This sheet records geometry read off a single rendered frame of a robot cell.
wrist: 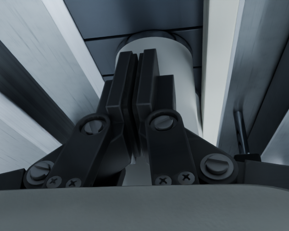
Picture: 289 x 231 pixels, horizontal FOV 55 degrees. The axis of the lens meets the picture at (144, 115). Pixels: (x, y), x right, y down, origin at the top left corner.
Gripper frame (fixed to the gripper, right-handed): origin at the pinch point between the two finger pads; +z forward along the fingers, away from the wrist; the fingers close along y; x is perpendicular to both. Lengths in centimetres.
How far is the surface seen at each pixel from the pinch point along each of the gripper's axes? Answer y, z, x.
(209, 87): 3.3, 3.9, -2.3
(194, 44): 2.7, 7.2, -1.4
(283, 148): 13.2, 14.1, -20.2
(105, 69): -3.7, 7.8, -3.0
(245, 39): 7.4, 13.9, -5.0
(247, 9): 7.1, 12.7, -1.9
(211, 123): 3.6, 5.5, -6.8
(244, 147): 8.5, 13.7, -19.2
